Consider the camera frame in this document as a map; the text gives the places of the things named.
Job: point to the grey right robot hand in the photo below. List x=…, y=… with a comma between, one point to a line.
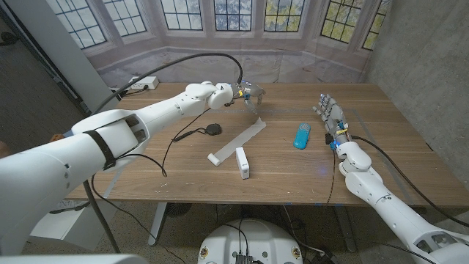
x=335, y=117

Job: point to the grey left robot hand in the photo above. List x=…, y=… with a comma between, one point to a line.
x=253, y=91

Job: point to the white gauze bandage strip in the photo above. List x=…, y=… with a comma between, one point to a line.
x=238, y=141

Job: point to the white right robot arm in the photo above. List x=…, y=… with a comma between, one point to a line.
x=395, y=212

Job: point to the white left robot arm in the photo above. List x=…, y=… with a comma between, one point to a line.
x=110, y=135

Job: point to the white USB stick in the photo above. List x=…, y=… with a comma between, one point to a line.
x=242, y=163

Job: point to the blue plastic case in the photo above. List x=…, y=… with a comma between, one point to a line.
x=302, y=136

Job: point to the printed window backdrop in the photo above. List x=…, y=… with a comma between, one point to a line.
x=293, y=55

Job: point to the white power strip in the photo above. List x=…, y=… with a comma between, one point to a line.
x=143, y=82

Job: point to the grey table leg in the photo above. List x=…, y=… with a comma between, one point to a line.
x=157, y=223
x=345, y=229

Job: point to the black round fan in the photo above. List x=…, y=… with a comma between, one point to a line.
x=179, y=209

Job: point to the black power adapter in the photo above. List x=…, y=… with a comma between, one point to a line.
x=324, y=258

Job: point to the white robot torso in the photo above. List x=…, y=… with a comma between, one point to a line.
x=253, y=242

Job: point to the orange brick block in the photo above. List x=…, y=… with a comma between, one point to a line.
x=57, y=138

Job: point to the person's bare leg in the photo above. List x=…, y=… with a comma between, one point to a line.
x=3, y=150

